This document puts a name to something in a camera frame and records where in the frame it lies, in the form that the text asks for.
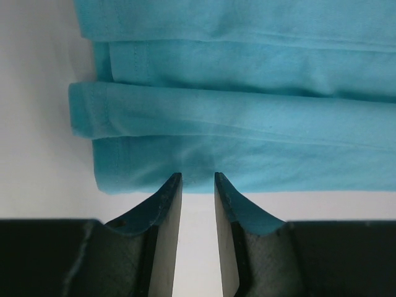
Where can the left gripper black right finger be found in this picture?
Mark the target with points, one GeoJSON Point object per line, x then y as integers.
{"type": "Point", "coordinates": [262, 255]}

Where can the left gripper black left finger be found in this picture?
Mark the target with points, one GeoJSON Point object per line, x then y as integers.
{"type": "Point", "coordinates": [131, 255]}

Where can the cyan blue t shirt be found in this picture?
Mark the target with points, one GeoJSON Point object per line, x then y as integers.
{"type": "Point", "coordinates": [277, 95]}

